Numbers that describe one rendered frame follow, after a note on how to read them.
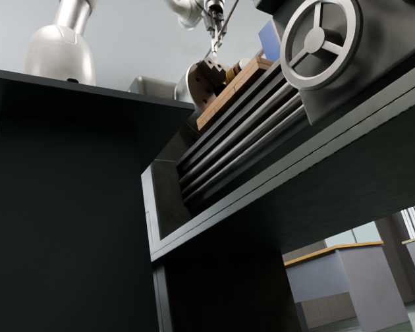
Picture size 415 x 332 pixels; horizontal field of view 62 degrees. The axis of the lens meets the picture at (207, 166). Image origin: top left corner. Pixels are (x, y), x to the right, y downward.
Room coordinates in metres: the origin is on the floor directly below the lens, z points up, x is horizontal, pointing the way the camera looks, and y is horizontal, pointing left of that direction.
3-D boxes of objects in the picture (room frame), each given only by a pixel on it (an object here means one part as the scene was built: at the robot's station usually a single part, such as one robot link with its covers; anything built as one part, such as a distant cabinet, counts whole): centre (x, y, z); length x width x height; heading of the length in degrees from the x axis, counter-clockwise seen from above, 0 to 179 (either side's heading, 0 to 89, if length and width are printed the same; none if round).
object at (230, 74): (0.99, -0.17, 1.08); 0.09 x 0.09 x 0.09; 36
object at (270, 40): (0.83, -0.28, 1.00); 0.08 x 0.06 x 0.23; 126
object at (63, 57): (0.67, 0.31, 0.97); 0.18 x 0.16 x 0.22; 41
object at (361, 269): (4.00, -0.89, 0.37); 1.38 x 0.71 x 0.74; 35
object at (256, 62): (0.91, -0.23, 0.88); 0.36 x 0.30 x 0.04; 126
